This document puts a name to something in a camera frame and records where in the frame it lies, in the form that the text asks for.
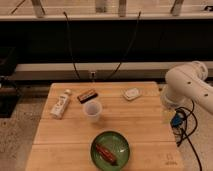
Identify left black hanging cable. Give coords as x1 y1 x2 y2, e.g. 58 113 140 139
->
62 11 81 81

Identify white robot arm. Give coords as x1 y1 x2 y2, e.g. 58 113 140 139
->
161 61 213 115

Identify white plastic bottle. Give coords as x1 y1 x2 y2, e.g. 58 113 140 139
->
50 89 71 119

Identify right black hanging cable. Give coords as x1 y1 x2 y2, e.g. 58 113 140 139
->
105 10 142 81

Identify brown black eraser block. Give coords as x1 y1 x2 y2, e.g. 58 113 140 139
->
77 89 98 104

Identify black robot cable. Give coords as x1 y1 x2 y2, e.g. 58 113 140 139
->
172 100 203 171

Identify black hanging cable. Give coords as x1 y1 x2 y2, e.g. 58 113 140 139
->
62 11 81 81
105 10 142 81

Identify translucent white cup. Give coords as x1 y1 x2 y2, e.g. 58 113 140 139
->
83 100 102 123

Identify blue connector box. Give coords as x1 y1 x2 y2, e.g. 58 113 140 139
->
170 113 183 127

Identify wall power outlet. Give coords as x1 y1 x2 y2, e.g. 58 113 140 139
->
89 71 96 82

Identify brown sausage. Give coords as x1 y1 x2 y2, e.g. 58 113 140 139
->
95 143 117 166

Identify black box at left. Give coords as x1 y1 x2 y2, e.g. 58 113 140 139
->
0 46 19 118

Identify green plate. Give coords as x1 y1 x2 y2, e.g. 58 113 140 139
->
90 131 130 171

